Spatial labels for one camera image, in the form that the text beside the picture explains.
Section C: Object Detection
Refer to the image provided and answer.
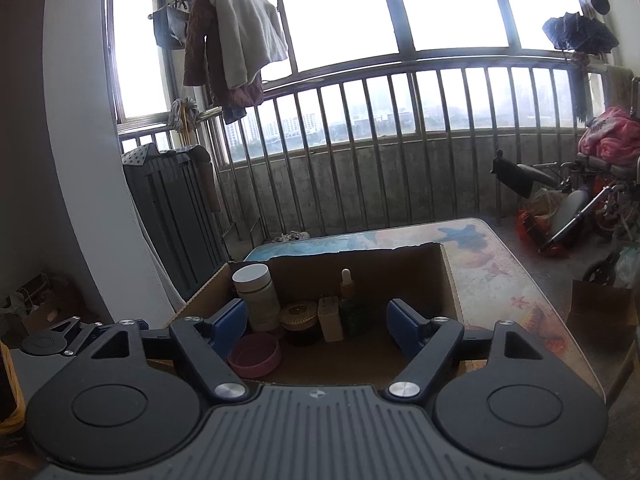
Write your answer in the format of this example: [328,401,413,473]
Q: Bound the white lidded supplement bottle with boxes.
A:
[232,263,281,332]

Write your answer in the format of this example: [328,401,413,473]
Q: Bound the brown cardboard box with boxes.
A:
[167,242,490,386]

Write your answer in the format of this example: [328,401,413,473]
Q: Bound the seashell print table mat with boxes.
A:
[246,218,605,396]

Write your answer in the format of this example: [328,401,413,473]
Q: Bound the pink round bowl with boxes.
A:
[228,333,282,379]

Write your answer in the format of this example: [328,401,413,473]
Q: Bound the small cardboard box on floor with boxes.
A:
[566,281,639,351]

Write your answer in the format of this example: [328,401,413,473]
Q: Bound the red plastic bag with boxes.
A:
[516,209,548,244]

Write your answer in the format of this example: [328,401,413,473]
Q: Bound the dark jar with wooden lid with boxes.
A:
[279,302,318,332]

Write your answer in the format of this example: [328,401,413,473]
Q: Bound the black suitcase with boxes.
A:
[122,143,228,300]

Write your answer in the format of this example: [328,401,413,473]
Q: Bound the green dropper bottle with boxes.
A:
[340,268,366,339]

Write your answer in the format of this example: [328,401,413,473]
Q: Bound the wheelchair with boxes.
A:
[491,77,639,286]

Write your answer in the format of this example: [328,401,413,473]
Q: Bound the white sneakers pair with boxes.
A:
[272,231,310,243]

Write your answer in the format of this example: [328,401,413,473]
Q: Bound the metal balcony railing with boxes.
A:
[119,55,606,240]

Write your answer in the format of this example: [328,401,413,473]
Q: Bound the pink blanket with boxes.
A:
[578,107,640,166]

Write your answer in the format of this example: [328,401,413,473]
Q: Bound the hanging brown and white jackets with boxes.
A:
[183,0,288,125]

